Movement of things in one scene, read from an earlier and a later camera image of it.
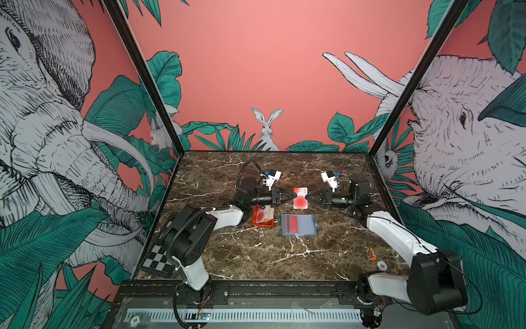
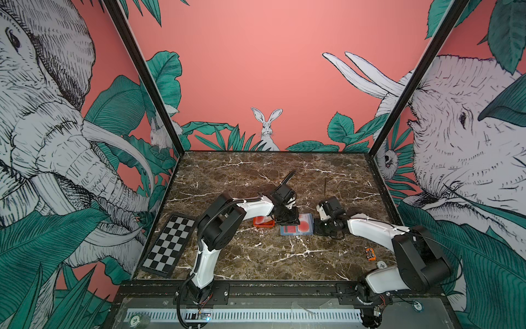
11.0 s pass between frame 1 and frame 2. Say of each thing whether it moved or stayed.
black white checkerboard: stayed
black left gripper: moved
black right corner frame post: stayed
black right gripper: moved
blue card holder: stayed
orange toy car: stayed
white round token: stayed
